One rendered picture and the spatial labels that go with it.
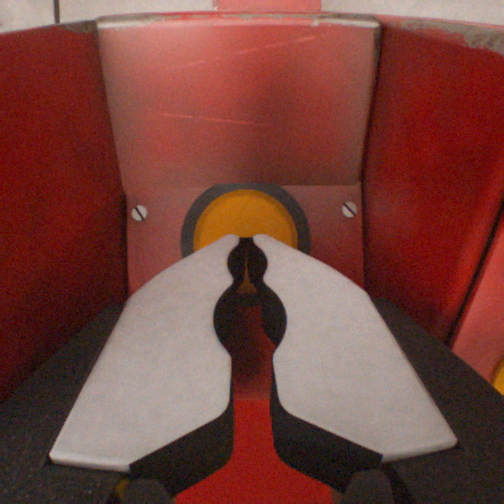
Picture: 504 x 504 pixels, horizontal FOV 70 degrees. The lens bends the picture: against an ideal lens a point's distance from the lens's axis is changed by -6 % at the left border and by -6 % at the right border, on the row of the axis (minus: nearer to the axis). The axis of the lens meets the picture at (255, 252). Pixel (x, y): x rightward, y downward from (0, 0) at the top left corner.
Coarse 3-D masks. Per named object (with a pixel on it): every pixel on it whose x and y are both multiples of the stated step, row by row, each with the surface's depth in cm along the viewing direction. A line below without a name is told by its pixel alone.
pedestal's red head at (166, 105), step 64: (0, 64) 6; (64, 64) 9; (128, 64) 12; (192, 64) 12; (256, 64) 12; (320, 64) 12; (384, 64) 12; (448, 64) 8; (0, 128) 6; (64, 128) 9; (128, 128) 13; (192, 128) 13; (256, 128) 13; (320, 128) 13; (384, 128) 12; (448, 128) 8; (0, 192) 6; (64, 192) 9; (128, 192) 14; (192, 192) 14; (320, 192) 14; (384, 192) 12; (448, 192) 8; (0, 256) 6; (64, 256) 9; (128, 256) 14; (320, 256) 14; (384, 256) 12; (448, 256) 8; (0, 320) 6; (64, 320) 9; (256, 320) 14; (448, 320) 9; (0, 384) 6; (256, 384) 14
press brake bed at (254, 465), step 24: (240, 408) 34; (264, 408) 34; (240, 432) 32; (264, 432) 32; (240, 456) 30; (264, 456) 30; (216, 480) 28; (240, 480) 28; (264, 480) 29; (288, 480) 29; (312, 480) 29
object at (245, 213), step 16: (240, 192) 14; (256, 192) 14; (208, 208) 14; (224, 208) 14; (240, 208) 14; (256, 208) 14; (272, 208) 14; (208, 224) 14; (224, 224) 14; (240, 224) 14; (256, 224) 14; (272, 224) 14; (288, 224) 14; (208, 240) 14; (288, 240) 14; (240, 288) 14
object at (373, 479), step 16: (144, 480) 5; (352, 480) 5; (368, 480) 5; (384, 480) 5; (128, 496) 5; (144, 496) 5; (160, 496) 5; (352, 496) 5; (368, 496) 5; (384, 496) 5
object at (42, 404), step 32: (96, 320) 8; (64, 352) 7; (96, 352) 7; (32, 384) 6; (64, 384) 6; (0, 416) 6; (32, 416) 6; (64, 416) 6; (0, 448) 5; (32, 448) 5; (0, 480) 5; (32, 480) 5; (64, 480) 5; (96, 480) 5; (128, 480) 5
